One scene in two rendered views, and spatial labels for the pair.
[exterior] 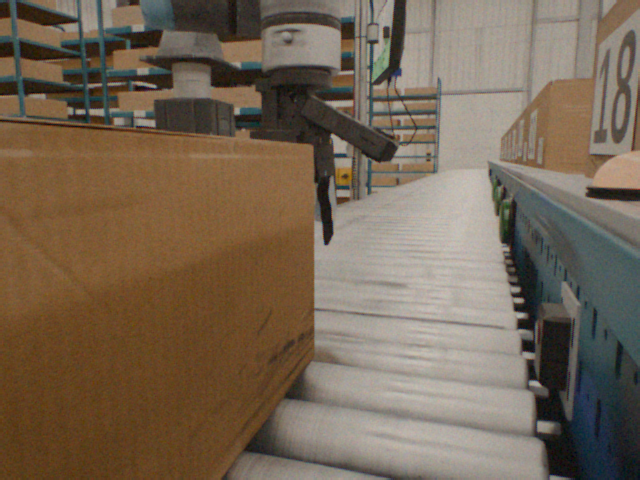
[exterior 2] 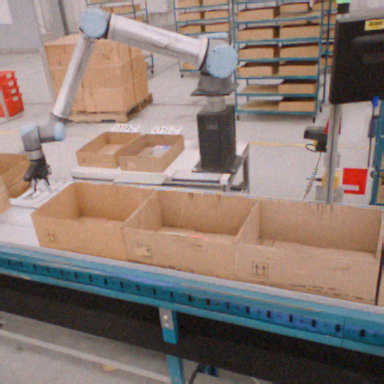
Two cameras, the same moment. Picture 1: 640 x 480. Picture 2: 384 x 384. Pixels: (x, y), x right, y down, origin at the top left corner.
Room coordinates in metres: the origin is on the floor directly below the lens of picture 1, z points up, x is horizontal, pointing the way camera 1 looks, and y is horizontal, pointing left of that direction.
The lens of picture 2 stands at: (1.61, -2.06, 1.79)
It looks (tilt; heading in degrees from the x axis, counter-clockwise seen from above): 29 degrees down; 101
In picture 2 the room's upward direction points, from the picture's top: 8 degrees counter-clockwise
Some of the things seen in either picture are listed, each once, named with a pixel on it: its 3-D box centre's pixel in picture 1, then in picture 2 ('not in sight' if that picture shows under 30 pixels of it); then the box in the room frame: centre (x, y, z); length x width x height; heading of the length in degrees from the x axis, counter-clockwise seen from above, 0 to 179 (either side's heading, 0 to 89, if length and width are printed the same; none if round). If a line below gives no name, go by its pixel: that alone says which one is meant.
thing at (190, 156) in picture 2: not in sight; (161, 158); (1.17, 0.56, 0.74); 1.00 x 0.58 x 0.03; 166
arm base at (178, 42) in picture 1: (190, 43); (214, 78); (1.54, 0.38, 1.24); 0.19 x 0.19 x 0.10
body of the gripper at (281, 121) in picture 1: (295, 130); (39, 167); (0.61, 0.03, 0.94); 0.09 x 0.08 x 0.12; 72
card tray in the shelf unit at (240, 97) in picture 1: (250, 101); not in sight; (2.60, 0.35, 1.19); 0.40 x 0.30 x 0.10; 72
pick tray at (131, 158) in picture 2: not in sight; (152, 152); (1.13, 0.51, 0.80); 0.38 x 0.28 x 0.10; 74
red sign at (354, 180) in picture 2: not in sight; (346, 180); (2.12, -0.15, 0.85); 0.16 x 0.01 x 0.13; 162
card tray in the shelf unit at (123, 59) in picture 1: (165, 64); not in sight; (2.73, 0.81, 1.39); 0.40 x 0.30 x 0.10; 70
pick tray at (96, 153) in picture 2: not in sight; (110, 149); (0.84, 0.62, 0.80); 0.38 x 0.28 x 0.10; 73
